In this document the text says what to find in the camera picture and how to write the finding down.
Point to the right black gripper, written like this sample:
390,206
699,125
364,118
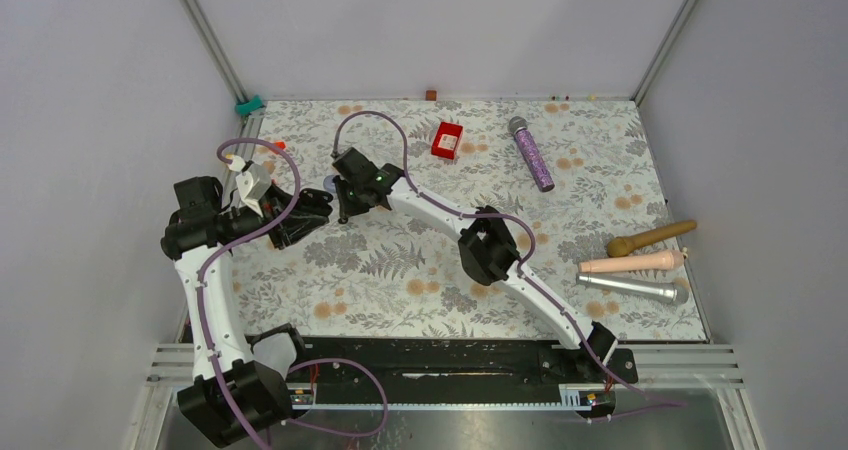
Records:
345,208

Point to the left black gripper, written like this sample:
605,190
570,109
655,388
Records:
300,224

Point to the lavender earbud charging case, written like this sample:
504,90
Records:
329,184

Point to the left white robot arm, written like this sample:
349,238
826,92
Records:
238,380

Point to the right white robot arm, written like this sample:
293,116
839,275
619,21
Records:
489,254

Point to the teal block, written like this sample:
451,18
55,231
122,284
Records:
248,107

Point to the red open box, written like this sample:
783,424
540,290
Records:
447,141

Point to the purple glitter microphone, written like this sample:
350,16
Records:
518,128

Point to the floral patterned mat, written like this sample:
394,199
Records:
384,274

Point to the pink cylinder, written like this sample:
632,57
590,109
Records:
663,260

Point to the silver metal cylinder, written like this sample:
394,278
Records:
666,293

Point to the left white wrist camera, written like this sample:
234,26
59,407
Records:
252,181

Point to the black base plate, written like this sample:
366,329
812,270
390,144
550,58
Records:
356,371

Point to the wooden handle stick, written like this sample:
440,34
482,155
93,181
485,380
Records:
623,246

